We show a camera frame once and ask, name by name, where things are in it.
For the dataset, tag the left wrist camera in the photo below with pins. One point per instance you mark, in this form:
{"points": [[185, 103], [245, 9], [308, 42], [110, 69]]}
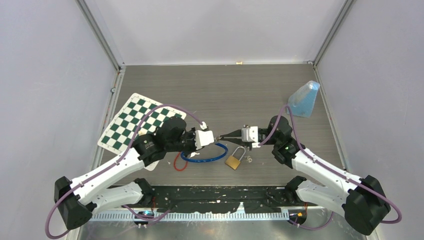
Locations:
{"points": [[204, 136]]}

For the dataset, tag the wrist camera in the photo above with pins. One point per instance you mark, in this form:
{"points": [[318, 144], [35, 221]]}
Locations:
{"points": [[250, 136], [204, 136]]}

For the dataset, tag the red lock keys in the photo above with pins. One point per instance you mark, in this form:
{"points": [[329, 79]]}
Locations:
{"points": [[193, 154]]}

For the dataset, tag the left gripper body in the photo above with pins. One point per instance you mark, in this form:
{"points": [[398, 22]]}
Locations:
{"points": [[188, 142]]}

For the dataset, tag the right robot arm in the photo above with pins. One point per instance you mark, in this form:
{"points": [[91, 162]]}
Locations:
{"points": [[358, 199]]}

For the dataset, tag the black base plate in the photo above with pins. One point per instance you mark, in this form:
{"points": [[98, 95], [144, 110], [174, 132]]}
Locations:
{"points": [[219, 199]]}

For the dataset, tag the brass padlock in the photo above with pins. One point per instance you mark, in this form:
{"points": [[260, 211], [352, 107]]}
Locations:
{"points": [[235, 158]]}

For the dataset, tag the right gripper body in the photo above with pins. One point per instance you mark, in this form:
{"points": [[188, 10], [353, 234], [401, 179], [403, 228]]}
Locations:
{"points": [[265, 135]]}

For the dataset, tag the green white chessboard mat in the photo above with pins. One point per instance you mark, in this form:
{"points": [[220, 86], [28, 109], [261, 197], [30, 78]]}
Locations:
{"points": [[118, 134]]}

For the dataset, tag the blue cable lock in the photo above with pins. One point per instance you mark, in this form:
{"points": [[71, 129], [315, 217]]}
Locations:
{"points": [[212, 153]]}

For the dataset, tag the white chess pawn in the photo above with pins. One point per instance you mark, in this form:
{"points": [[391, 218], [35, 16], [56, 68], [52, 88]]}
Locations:
{"points": [[142, 133]]}

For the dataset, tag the blue mesh bag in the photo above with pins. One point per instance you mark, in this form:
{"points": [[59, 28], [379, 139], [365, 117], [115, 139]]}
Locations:
{"points": [[302, 102]]}

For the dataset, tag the red cable lock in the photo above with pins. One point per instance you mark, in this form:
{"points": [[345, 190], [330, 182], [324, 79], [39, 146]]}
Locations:
{"points": [[179, 164]]}

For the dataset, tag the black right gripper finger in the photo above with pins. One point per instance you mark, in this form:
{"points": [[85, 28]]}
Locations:
{"points": [[236, 141], [234, 134]]}

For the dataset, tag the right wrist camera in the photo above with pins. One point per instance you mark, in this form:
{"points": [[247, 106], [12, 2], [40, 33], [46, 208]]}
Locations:
{"points": [[250, 136]]}

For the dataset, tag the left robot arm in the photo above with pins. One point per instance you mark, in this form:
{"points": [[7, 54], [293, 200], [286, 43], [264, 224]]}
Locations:
{"points": [[80, 198]]}

